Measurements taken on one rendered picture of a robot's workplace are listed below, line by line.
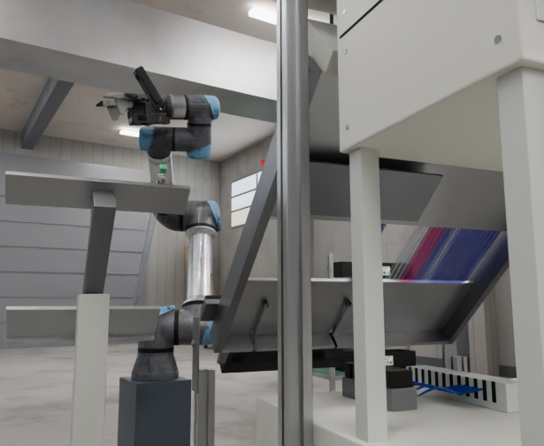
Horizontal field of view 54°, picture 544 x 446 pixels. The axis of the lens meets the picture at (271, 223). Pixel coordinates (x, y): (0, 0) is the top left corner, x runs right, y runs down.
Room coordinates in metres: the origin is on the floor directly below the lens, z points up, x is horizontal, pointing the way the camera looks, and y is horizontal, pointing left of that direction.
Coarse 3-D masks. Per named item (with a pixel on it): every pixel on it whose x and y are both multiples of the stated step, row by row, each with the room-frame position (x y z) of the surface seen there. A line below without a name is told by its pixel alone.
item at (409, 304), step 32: (256, 288) 1.23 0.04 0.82; (320, 288) 1.29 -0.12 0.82; (352, 288) 1.32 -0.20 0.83; (384, 288) 1.35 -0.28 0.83; (416, 288) 1.39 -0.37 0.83; (448, 288) 1.43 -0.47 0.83; (256, 320) 1.31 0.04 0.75; (320, 320) 1.38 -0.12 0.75; (352, 320) 1.42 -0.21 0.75; (384, 320) 1.46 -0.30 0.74; (416, 320) 1.50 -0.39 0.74
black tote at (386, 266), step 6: (336, 264) 3.64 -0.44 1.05; (342, 264) 3.59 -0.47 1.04; (348, 264) 3.60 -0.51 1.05; (384, 264) 3.71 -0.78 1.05; (390, 264) 3.73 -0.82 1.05; (336, 270) 3.64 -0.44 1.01; (342, 270) 3.59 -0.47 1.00; (348, 270) 3.60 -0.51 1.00; (384, 270) 3.71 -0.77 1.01; (336, 276) 3.64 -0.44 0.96; (342, 276) 3.59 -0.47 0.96; (348, 276) 3.60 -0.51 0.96; (384, 276) 3.71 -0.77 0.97
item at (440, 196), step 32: (320, 96) 0.90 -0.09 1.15; (320, 128) 0.95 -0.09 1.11; (320, 160) 1.00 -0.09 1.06; (384, 160) 1.04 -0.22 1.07; (320, 192) 1.01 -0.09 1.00; (384, 192) 1.06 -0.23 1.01; (416, 192) 1.08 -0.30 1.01; (448, 192) 1.16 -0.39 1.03; (480, 192) 1.19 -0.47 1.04; (416, 224) 1.21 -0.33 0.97; (448, 224) 1.24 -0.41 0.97; (480, 224) 1.27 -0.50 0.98
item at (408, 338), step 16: (240, 336) 1.34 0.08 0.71; (256, 336) 1.35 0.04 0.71; (272, 336) 1.37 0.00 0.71; (320, 336) 1.42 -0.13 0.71; (336, 336) 1.43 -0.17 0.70; (352, 336) 1.45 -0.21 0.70; (400, 336) 1.50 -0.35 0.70; (416, 336) 1.52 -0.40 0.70; (432, 336) 1.54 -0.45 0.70; (224, 352) 1.30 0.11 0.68
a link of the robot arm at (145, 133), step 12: (144, 132) 1.58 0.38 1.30; (156, 132) 1.58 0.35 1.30; (168, 132) 1.58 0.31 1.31; (144, 144) 1.59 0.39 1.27; (156, 144) 1.59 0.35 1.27; (168, 144) 1.59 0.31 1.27; (156, 156) 1.63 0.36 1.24; (168, 156) 1.65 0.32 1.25; (156, 168) 1.68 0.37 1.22; (168, 168) 1.70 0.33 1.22; (156, 180) 1.73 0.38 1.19; (168, 180) 1.75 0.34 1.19; (168, 216) 1.89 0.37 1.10; (168, 228) 1.95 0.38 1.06
